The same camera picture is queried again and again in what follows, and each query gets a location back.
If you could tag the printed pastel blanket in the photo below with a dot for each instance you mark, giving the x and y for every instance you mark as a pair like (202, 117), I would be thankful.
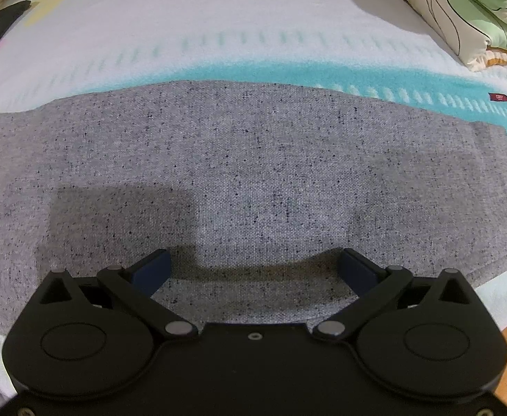
(236, 30)

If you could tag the red blanket label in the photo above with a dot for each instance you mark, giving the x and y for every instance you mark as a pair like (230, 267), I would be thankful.
(497, 97)

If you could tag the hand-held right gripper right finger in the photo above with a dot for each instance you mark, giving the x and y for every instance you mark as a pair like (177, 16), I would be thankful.
(355, 275)

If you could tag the grey pants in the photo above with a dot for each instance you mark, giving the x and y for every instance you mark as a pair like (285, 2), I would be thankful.
(253, 160)

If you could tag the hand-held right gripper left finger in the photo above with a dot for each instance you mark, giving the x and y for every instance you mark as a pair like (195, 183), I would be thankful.
(154, 274)

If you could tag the white green patterned pillow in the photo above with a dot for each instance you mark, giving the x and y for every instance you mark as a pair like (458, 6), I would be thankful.
(453, 17)

